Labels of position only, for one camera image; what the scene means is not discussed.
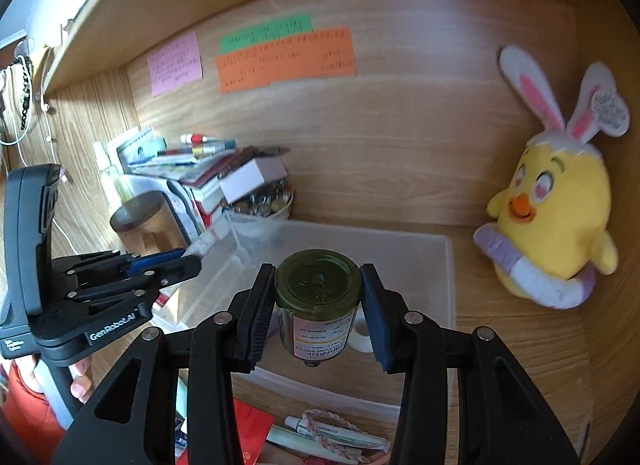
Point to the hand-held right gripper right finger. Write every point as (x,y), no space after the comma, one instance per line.
(372,325)

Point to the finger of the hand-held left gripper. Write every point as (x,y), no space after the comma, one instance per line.
(155,261)
(175,271)

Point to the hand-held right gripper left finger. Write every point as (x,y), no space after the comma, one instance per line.
(260,317)

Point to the green jar with label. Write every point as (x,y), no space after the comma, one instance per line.
(315,285)

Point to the clear plastic storage bin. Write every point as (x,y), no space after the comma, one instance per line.
(400,265)

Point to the red envelope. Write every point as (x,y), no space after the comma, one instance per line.
(250,425)

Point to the white green toothpaste tube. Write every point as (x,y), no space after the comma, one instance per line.
(345,441)

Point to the person's left hand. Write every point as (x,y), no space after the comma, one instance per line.
(82,387)

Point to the white tape roll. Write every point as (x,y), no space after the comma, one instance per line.
(361,342)

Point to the white red tube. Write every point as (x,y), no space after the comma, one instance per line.
(205,242)

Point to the stack of books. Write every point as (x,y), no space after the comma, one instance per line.
(200,185)

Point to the clear small bottle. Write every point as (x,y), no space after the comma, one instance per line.
(107,175)

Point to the bowl of small bottles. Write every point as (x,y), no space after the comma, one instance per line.
(260,207)

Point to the small white box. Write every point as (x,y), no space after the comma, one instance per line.
(250,180)

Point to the red white marker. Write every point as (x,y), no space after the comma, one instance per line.
(197,138)

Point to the blue white packet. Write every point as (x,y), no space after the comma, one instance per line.
(181,440)

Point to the pink sticky note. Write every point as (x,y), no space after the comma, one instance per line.
(175,65)

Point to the yellow chick plush toy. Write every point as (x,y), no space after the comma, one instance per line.
(555,195)

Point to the orange paper note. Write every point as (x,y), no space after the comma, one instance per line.
(285,67)

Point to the green paper note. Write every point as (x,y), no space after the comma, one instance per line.
(265,30)

